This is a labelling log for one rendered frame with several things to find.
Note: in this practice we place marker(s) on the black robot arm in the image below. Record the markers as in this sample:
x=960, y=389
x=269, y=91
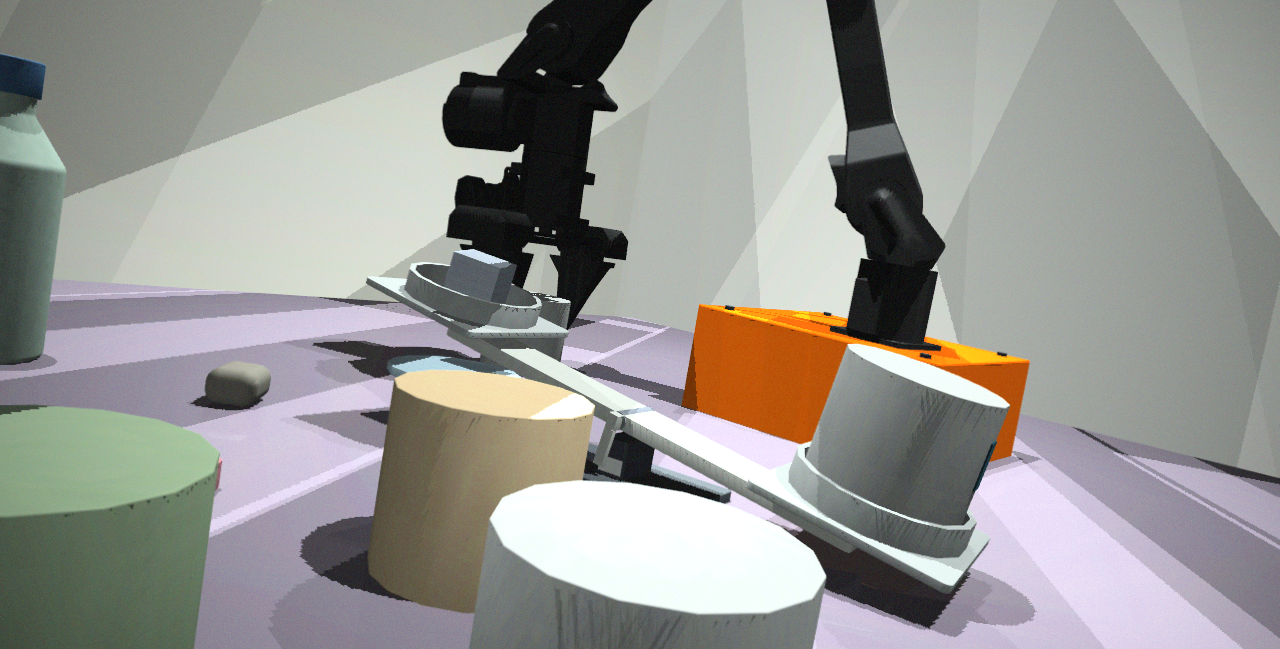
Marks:
x=575, y=41

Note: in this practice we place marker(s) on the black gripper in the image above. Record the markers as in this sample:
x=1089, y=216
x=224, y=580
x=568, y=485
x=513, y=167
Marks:
x=549, y=196

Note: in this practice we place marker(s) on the tan cylinder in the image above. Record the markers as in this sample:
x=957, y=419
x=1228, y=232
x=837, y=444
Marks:
x=457, y=442

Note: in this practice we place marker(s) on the green cylinder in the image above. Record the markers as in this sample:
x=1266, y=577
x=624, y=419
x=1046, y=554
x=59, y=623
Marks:
x=104, y=527

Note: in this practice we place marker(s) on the light blue round dish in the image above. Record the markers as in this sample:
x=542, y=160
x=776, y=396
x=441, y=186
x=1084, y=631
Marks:
x=399, y=366

